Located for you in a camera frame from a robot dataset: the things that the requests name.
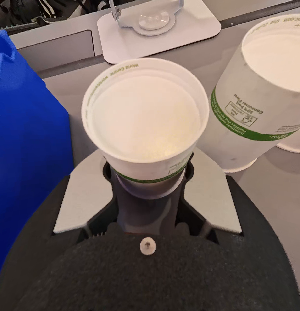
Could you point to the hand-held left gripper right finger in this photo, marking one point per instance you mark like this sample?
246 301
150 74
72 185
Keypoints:
210 194

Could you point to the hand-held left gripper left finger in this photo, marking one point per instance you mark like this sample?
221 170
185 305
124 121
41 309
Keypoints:
84 194

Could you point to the blue plastic bin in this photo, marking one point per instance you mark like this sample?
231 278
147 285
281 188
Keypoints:
31 145

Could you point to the white board stand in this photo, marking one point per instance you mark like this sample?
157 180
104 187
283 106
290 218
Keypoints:
193 24

